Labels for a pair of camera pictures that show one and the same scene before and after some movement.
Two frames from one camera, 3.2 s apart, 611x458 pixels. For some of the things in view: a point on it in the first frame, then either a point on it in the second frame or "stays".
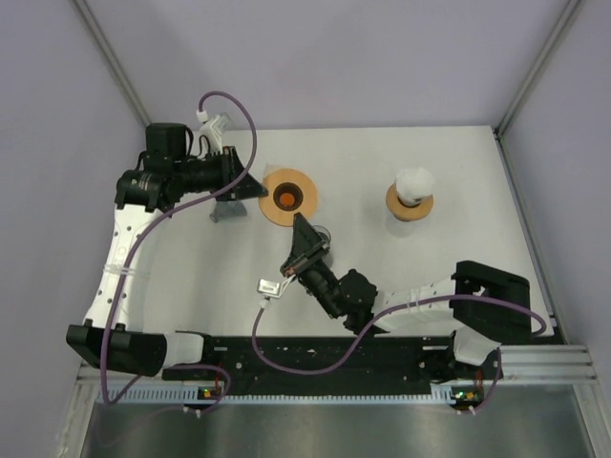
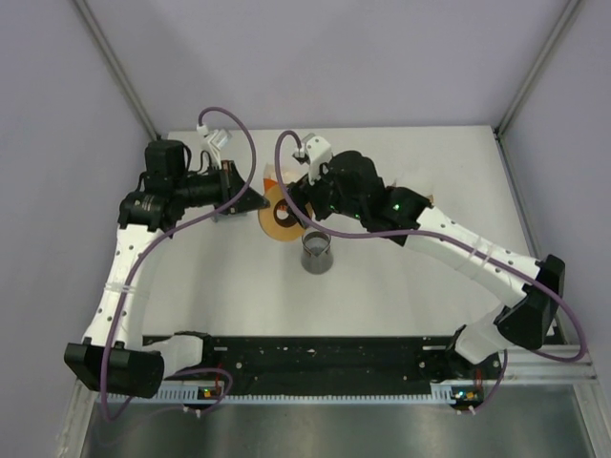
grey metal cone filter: x=227 y=210 stays
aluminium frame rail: x=560 y=363 stays
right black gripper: x=306 y=242 to x=308 y=193
